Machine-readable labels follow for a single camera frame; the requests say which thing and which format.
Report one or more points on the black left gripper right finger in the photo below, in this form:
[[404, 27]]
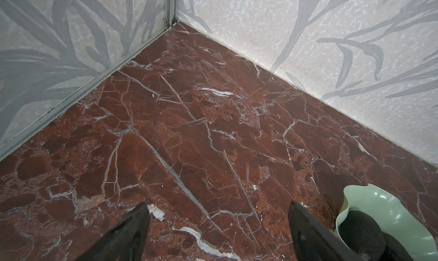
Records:
[[312, 241]]

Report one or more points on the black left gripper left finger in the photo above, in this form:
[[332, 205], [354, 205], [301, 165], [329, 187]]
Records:
[[125, 241]]

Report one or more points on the black fake avocado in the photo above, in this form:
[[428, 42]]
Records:
[[362, 235], [394, 250]]

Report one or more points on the pale green wavy fruit bowl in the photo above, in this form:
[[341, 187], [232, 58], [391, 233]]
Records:
[[391, 216]]

